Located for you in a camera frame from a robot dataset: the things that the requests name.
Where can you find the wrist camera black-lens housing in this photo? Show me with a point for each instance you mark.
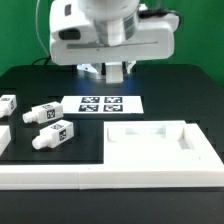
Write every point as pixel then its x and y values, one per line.
pixel 68 23

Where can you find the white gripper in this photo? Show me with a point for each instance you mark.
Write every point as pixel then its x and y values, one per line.
pixel 103 31

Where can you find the white part left edge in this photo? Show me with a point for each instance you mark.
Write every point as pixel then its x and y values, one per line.
pixel 5 137

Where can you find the white L-shaped obstacle fence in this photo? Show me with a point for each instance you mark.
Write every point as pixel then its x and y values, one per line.
pixel 206 169

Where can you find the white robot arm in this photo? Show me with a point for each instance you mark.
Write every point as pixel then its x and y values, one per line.
pixel 105 38

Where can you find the white AprilTag base sheet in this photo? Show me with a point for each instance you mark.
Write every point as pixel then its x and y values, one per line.
pixel 102 105

